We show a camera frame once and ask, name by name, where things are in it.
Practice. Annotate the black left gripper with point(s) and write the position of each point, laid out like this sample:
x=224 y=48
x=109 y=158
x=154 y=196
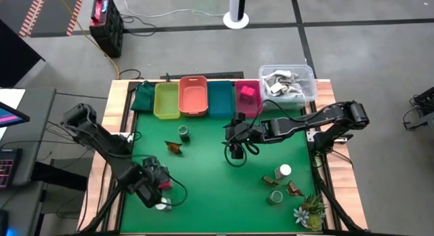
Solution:
x=152 y=176

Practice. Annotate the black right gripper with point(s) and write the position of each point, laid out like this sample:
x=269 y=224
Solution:
x=242 y=132

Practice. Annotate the glass spice jar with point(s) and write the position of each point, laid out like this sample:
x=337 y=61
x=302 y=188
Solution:
x=164 y=205

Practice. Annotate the brown spice packet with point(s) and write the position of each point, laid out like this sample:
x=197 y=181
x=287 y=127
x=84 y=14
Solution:
x=270 y=181
x=174 y=147
x=293 y=189

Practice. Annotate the white-lid spice jar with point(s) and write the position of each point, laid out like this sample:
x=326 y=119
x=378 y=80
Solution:
x=283 y=171

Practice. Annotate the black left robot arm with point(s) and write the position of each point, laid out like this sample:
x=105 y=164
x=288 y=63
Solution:
x=101 y=141

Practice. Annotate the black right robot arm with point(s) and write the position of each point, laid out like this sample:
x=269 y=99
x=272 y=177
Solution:
x=305 y=124

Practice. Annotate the pink cube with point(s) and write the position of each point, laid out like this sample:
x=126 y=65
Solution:
x=244 y=92
x=251 y=93
x=166 y=186

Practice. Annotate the pink plastic bin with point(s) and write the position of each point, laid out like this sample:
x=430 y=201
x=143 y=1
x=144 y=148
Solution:
x=245 y=108

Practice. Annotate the green table mat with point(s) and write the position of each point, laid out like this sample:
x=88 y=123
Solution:
x=217 y=195

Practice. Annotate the blue plastic bin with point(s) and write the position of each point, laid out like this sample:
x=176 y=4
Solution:
x=221 y=100

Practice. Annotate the orange plastic bin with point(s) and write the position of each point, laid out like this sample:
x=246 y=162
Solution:
x=193 y=97

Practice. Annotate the yellow plastic bin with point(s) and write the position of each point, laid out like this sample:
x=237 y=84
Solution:
x=167 y=100

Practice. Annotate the black bar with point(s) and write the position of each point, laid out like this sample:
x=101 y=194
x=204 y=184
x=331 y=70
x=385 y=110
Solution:
x=220 y=75

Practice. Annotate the grey cloths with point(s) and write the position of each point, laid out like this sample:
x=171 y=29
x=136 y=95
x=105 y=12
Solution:
x=281 y=85

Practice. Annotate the dark green cloth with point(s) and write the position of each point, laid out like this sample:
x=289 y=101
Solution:
x=144 y=97

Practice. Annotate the artificial succulent plant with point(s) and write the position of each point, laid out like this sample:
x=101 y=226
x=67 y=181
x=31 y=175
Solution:
x=313 y=209

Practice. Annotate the clear plastic storage box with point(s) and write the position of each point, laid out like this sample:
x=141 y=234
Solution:
x=308 y=81

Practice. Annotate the grey desk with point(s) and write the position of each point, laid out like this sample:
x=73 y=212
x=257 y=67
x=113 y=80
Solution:
x=37 y=127

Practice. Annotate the white tower fan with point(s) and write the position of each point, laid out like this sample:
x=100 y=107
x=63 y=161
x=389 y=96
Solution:
x=236 y=20

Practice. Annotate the backlit keyboard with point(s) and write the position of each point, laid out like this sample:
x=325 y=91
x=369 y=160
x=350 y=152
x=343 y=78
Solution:
x=6 y=168

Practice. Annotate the black power box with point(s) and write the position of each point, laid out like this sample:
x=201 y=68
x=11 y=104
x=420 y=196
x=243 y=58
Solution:
x=110 y=36

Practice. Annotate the computer monitor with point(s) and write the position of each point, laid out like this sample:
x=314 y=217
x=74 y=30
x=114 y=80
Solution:
x=12 y=115

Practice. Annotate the red tool case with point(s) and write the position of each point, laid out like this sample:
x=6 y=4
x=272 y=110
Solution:
x=98 y=12

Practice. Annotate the black aluminium table frame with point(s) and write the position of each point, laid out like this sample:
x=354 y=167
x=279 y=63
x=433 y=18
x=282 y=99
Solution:
x=322 y=181

